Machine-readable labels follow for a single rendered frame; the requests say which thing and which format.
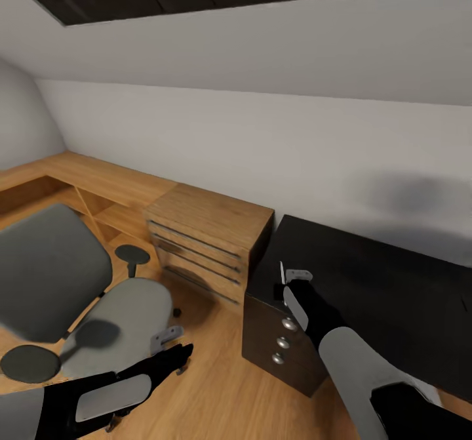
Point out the desktop computer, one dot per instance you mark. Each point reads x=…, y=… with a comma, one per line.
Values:
x=428, y=389

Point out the cabinet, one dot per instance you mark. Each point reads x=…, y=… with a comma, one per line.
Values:
x=209, y=243
x=277, y=343

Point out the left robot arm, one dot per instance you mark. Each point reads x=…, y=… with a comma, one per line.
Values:
x=70, y=410

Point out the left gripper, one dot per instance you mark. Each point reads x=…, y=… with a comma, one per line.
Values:
x=173, y=358

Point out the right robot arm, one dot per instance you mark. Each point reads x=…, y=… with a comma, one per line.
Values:
x=384, y=404

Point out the swivel chair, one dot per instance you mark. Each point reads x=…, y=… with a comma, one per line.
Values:
x=52, y=267

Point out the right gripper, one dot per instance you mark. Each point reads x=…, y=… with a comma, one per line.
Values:
x=278, y=292

